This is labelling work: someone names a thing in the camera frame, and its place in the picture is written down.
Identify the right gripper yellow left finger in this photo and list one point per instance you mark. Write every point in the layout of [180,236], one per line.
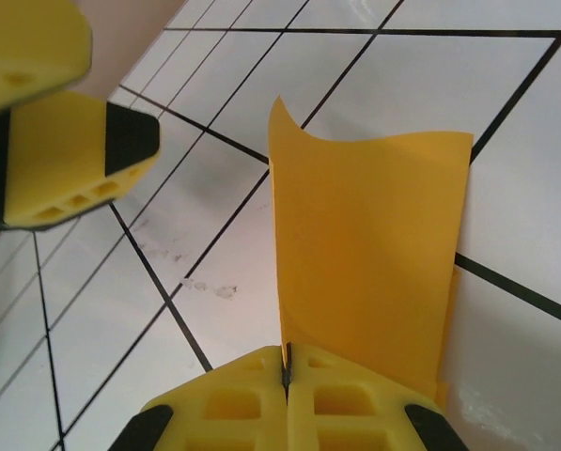
[223,413]

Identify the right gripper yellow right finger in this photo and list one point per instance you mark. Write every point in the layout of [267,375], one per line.
[355,418]

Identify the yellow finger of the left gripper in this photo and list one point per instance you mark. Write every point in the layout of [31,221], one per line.
[26,47]
[59,155]

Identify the orange square paper sheet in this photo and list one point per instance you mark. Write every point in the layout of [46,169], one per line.
[364,235]

